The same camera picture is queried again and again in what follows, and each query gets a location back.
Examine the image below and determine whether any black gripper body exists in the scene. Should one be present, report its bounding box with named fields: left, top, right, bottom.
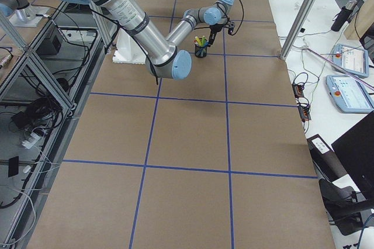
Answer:
left=210, top=24, right=222, bottom=34

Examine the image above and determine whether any aluminium frame post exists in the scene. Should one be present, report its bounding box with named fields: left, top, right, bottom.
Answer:
left=279, top=0, right=315, bottom=60

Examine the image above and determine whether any teach pendant tablet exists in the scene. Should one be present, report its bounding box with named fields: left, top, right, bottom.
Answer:
left=330, top=44, right=369, bottom=78
left=325, top=75, right=373, bottom=113

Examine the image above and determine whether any black mesh pen cup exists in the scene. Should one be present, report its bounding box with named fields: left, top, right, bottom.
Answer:
left=194, top=42, right=209, bottom=58

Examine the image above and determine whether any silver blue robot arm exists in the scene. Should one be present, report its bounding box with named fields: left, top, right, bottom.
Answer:
left=61, top=0, right=234, bottom=80

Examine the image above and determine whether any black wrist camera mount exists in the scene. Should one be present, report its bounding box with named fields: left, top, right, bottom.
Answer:
left=222, top=20, right=236, bottom=36

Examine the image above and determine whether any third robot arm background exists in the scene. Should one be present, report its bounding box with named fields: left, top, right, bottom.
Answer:
left=1, top=0, right=49, bottom=27

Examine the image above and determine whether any near teach pendant tablet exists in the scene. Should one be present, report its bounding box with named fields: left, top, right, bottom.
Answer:
left=325, top=75, right=373, bottom=113

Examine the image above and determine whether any black water bottle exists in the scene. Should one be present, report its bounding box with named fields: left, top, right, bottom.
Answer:
left=331, top=0, right=358, bottom=32

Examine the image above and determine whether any orange black connector box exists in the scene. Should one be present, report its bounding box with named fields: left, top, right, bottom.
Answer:
left=292, top=84, right=304, bottom=98

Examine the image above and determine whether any black monitor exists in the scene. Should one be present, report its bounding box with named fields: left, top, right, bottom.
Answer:
left=332, top=112, right=373, bottom=199

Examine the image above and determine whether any green marker pen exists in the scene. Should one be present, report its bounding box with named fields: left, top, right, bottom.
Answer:
left=200, top=36, right=206, bottom=47

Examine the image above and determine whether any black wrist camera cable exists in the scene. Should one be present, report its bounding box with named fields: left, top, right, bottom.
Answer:
left=192, top=0, right=245, bottom=36

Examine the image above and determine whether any brown paper table cover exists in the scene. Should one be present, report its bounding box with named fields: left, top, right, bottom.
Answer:
left=27, top=0, right=334, bottom=248

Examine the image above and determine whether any far teach pendant tablet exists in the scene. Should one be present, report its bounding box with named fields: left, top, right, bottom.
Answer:
left=330, top=44, right=369, bottom=78

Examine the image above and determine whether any white pillar with base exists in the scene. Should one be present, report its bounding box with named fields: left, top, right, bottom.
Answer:
left=113, top=30, right=146, bottom=65

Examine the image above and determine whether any blue marker pen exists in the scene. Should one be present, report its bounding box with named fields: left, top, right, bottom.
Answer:
left=195, top=46, right=207, bottom=58

